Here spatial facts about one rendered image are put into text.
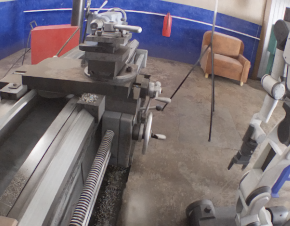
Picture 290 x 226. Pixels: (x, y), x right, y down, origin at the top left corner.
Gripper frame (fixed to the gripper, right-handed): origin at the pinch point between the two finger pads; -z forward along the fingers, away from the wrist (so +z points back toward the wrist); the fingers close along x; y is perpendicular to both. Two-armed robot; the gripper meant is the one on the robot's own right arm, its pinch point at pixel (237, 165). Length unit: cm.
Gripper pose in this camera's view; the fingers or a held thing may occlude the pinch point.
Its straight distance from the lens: 128.8
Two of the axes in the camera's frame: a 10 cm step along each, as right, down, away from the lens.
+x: -9.7, -1.8, -1.5
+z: 2.3, -8.5, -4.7
